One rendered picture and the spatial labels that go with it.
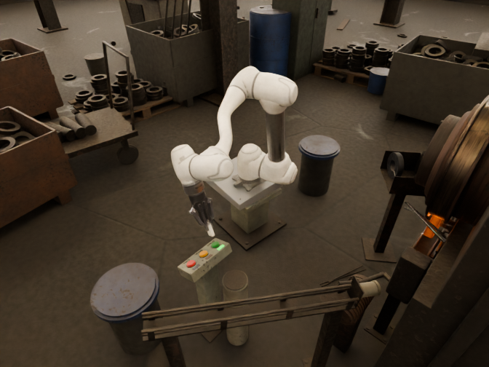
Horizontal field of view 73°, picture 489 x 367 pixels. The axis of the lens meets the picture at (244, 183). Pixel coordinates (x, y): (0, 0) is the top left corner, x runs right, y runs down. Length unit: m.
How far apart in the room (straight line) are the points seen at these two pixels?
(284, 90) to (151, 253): 1.46
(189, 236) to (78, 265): 0.76
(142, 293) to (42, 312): 0.85
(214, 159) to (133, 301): 0.81
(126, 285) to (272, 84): 1.19
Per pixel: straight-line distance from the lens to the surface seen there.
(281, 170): 1.98
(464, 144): 1.23
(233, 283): 1.57
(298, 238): 2.46
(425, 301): 1.24
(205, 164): 1.26
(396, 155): 2.09
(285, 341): 2.02
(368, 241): 2.55
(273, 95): 1.60
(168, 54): 3.97
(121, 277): 1.81
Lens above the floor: 1.81
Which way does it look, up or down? 39 degrees down
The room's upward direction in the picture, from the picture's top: 1 degrees counter-clockwise
